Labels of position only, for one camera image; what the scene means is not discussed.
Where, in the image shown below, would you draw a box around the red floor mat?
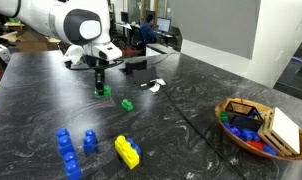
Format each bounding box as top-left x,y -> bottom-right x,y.
118,47 -> 142,57

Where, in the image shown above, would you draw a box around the grey office desk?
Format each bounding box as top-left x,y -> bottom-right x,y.
145,42 -> 179,57

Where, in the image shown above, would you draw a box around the dark computer monitor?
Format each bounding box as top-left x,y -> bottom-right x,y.
120,11 -> 131,24

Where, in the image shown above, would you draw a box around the lit computer monitor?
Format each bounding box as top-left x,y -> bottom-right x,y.
156,17 -> 173,34

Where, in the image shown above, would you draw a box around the thin black power cable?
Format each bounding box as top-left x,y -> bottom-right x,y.
146,50 -> 176,66

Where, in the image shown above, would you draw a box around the white paper tag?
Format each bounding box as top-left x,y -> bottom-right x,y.
140,77 -> 167,94

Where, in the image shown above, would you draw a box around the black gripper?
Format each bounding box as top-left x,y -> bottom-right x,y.
84,55 -> 107,93

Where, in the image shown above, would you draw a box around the small green toy block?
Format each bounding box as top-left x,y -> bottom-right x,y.
120,98 -> 135,112
93,85 -> 112,99

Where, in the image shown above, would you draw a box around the red toy block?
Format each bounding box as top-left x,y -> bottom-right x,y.
245,139 -> 267,151

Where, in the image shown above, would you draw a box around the small blue toy block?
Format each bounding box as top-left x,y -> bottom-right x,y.
83,129 -> 99,155

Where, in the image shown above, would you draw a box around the yellow toy block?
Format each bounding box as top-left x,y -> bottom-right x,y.
114,134 -> 141,171

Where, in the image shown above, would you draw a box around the long blue toy block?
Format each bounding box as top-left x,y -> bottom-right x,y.
55,127 -> 84,180

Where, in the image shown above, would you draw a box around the black office chair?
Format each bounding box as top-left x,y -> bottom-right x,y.
130,25 -> 144,48

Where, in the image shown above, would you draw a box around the wooden crate with white panel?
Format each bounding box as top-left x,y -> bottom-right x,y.
257,106 -> 302,157

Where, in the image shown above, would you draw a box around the black wire frame basket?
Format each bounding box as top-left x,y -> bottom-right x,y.
224,101 -> 266,132

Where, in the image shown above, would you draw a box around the wooden bowl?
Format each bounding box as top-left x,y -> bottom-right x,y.
214,97 -> 302,162

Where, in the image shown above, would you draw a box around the blue block under yellow block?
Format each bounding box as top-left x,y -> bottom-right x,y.
126,137 -> 143,158

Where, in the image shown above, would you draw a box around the seated person in blue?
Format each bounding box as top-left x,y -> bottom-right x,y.
139,13 -> 164,56

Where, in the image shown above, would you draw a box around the blue toy block pile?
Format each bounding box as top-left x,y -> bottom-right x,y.
223,121 -> 256,142

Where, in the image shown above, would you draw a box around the cardboard boxes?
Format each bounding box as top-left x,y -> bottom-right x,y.
0,25 -> 63,53

